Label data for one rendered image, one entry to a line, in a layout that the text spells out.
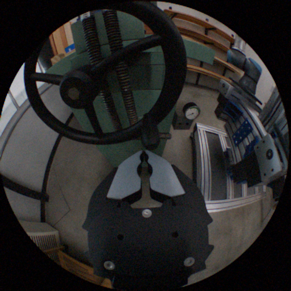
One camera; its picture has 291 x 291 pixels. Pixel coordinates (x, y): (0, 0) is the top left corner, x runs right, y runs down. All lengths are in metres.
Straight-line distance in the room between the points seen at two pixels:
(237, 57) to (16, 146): 1.99
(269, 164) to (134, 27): 0.48
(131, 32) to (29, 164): 1.41
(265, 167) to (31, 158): 1.76
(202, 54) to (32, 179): 1.67
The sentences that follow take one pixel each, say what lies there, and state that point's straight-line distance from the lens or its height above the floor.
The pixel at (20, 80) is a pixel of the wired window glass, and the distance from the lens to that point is 1.64.
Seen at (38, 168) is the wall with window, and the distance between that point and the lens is 1.47.
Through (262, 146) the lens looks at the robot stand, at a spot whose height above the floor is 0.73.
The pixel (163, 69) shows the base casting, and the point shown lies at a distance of 0.32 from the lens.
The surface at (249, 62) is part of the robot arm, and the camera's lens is 0.81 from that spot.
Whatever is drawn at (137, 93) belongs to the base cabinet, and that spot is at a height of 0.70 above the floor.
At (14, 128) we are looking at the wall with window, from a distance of 1.37.
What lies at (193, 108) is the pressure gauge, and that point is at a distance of 0.34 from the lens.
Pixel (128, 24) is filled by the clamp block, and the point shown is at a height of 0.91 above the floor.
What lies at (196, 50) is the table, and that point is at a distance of 0.35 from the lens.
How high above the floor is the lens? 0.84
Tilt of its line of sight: 58 degrees down
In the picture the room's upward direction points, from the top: 3 degrees counter-clockwise
